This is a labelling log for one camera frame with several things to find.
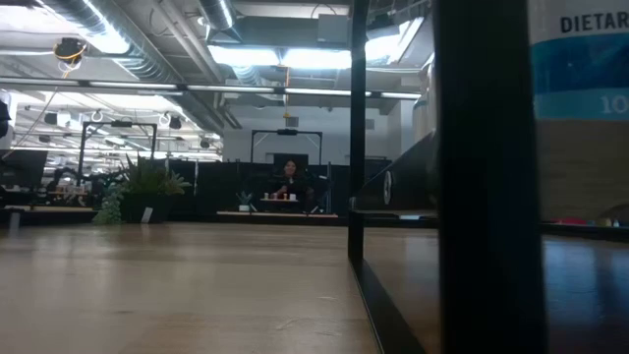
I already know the bright ceiling lamp panel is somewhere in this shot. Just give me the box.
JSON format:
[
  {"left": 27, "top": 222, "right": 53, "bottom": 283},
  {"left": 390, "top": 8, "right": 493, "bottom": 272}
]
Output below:
[
  {"left": 208, "top": 44, "right": 280, "bottom": 68},
  {"left": 282, "top": 47, "right": 353, "bottom": 70}
]

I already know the black ceiling camera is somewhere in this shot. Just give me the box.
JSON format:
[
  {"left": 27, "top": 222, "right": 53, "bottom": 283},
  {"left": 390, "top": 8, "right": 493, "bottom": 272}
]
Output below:
[{"left": 53, "top": 36, "right": 88, "bottom": 66}]

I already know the dark background monitor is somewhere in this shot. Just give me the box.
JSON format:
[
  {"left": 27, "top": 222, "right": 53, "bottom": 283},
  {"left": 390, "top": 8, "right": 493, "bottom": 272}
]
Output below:
[{"left": 0, "top": 149, "right": 49, "bottom": 191}]

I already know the background wooden table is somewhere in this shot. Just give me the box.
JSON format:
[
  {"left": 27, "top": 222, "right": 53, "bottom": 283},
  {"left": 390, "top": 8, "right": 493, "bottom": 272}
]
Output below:
[{"left": 216, "top": 209, "right": 340, "bottom": 220}]

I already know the person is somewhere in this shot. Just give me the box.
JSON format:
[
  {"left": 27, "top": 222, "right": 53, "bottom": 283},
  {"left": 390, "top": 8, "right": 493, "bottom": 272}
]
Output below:
[{"left": 268, "top": 157, "right": 315, "bottom": 201}]

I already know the grey ceiling unit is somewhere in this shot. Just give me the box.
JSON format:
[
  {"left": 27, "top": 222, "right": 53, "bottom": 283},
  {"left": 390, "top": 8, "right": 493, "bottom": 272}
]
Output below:
[{"left": 316, "top": 13, "right": 351, "bottom": 44}]

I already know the black partition wall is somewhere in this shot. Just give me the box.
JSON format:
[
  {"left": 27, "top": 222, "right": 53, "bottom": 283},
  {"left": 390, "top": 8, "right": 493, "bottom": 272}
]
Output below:
[{"left": 166, "top": 159, "right": 394, "bottom": 225}]

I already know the silver round ventilation duct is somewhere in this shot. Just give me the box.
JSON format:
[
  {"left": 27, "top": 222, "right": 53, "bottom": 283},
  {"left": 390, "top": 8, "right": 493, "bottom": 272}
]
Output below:
[{"left": 199, "top": 0, "right": 237, "bottom": 31}]

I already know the small background wooden shelf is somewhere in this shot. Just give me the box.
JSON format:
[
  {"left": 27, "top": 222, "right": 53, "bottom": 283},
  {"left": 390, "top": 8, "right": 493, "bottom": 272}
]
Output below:
[{"left": 259, "top": 192, "right": 300, "bottom": 204}]

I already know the long ceiling light strip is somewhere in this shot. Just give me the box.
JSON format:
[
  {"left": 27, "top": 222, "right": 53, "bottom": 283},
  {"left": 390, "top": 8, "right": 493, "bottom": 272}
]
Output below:
[{"left": 0, "top": 76, "right": 424, "bottom": 102}]

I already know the artificial fern in black pot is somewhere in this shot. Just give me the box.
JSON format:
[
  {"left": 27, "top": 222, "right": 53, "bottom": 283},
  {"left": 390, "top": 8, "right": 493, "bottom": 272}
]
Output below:
[{"left": 92, "top": 154, "right": 193, "bottom": 226}]

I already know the bright ceiling skylight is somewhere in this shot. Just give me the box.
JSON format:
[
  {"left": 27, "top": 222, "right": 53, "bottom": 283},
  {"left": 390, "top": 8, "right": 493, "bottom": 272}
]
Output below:
[{"left": 366, "top": 17, "right": 438, "bottom": 71}]

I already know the black background rig frame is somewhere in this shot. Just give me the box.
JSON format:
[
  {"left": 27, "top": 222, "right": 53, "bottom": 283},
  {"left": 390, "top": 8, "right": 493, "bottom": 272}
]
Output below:
[
  {"left": 250, "top": 128, "right": 324, "bottom": 166},
  {"left": 77, "top": 120, "right": 159, "bottom": 188}
]

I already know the silver spiral ventilation duct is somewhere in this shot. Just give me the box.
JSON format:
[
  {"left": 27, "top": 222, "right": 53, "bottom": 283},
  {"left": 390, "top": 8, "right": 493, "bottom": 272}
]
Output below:
[{"left": 41, "top": 0, "right": 186, "bottom": 86}]

